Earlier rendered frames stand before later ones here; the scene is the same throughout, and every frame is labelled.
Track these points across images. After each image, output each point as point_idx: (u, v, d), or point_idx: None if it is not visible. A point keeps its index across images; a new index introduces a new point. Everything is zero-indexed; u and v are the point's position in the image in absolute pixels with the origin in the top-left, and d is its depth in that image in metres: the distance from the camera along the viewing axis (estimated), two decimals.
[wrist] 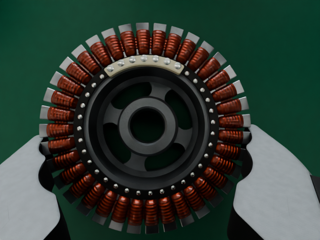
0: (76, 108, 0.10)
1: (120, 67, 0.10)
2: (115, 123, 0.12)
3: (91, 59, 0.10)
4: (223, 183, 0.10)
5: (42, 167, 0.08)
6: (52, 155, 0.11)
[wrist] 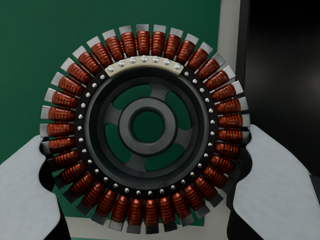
0: (76, 108, 0.10)
1: (120, 67, 0.10)
2: (115, 123, 0.12)
3: (92, 60, 0.10)
4: (223, 183, 0.10)
5: (43, 167, 0.08)
6: (53, 155, 0.11)
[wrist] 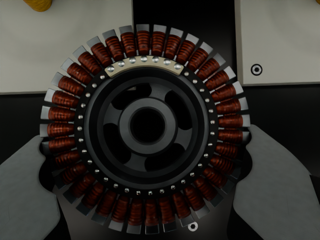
0: (76, 108, 0.10)
1: (120, 67, 0.10)
2: (115, 123, 0.12)
3: (92, 60, 0.10)
4: (223, 183, 0.10)
5: (43, 167, 0.08)
6: (53, 155, 0.11)
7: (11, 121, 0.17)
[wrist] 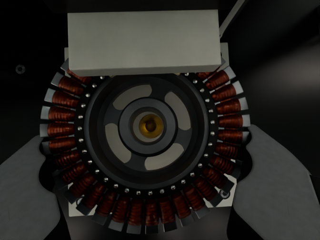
0: (76, 108, 0.10)
1: None
2: (115, 123, 0.12)
3: None
4: (223, 183, 0.10)
5: (43, 167, 0.08)
6: (53, 155, 0.11)
7: None
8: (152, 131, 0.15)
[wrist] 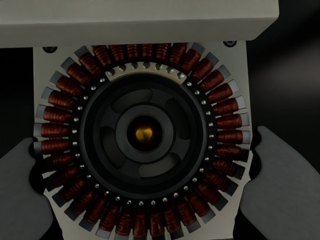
0: (73, 110, 0.10)
1: (121, 72, 0.10)
2: (112, 126, 0.12)
3: (92, 62, 0.10)
4: (216, 200, 0.09)
5: (33, 170, 0.08)
6: (43, 158, 0.11)
7: None
8: (146, 141, 0.11)
